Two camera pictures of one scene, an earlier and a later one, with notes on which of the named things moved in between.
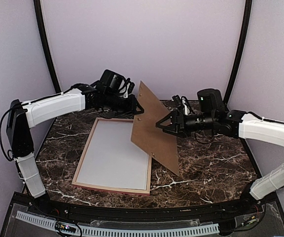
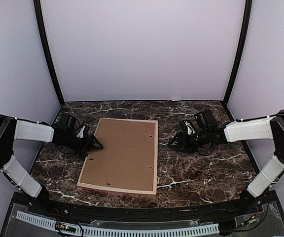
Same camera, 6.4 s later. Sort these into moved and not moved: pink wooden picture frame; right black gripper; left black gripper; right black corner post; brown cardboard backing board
Moved: left black gripper; brown cardboard backing board; right black gripper
Not moved: pink wooden picture frame; right black corner post
